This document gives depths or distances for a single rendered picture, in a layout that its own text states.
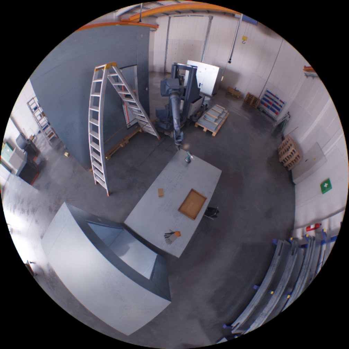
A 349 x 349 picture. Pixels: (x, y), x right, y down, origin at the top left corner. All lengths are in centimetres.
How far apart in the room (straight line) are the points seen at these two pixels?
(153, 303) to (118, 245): 167
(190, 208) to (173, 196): 33
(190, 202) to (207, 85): 716
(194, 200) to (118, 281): 151
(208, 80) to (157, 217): 755
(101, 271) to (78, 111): 244
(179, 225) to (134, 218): 68
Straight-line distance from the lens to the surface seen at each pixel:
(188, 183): 192
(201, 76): 797
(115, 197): 269
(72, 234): 109
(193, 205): 180
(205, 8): 961
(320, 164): 570
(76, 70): 248
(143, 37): 330
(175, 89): 228
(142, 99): 347
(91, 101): 213
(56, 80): 241
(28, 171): 580
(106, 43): 275
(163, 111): 313
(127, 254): 239
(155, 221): 171
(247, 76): 1177
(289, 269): 345
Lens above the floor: 235
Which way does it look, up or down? 60 degrees down
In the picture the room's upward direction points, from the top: 11 degrees clockwise
